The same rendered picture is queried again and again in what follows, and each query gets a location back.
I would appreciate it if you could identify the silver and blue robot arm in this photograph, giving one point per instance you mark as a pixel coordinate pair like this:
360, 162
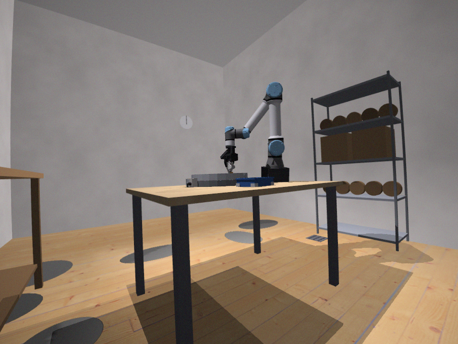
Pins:
275, 142

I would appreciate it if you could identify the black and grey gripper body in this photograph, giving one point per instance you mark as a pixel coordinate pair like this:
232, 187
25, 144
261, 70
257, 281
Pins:
231, 155

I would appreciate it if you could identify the blue open-top crate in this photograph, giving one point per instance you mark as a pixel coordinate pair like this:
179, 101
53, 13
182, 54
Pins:
254, 182

